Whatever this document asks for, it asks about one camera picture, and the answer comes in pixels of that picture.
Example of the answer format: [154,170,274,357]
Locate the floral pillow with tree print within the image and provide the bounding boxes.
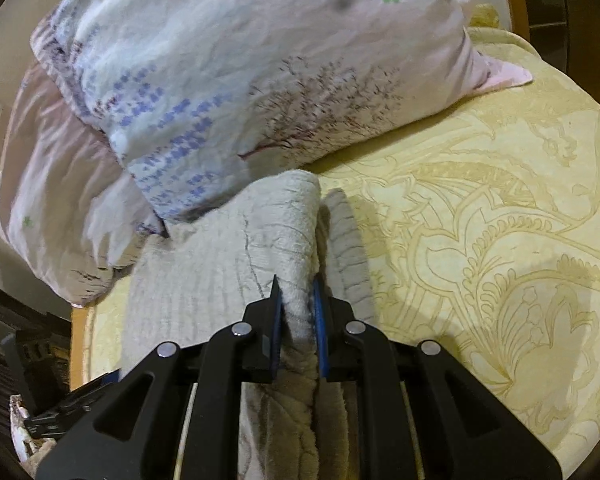
[32,0,533,223]

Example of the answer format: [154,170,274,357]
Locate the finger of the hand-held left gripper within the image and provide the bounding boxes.
[24,367,126,438]

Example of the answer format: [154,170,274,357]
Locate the cream cable-knit sweater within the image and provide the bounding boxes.
[122,170,376,480]

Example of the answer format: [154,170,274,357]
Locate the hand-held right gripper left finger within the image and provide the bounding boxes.
[35,275,286,480]

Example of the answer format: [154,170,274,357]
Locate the yellow patterned bed sheet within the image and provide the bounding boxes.
[72,5,600,471]

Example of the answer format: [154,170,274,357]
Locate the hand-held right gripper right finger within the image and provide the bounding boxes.
[312,280,563,480]

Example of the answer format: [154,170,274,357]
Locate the floral pillow with purple sprigs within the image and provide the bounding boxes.
[0,55,168,308]

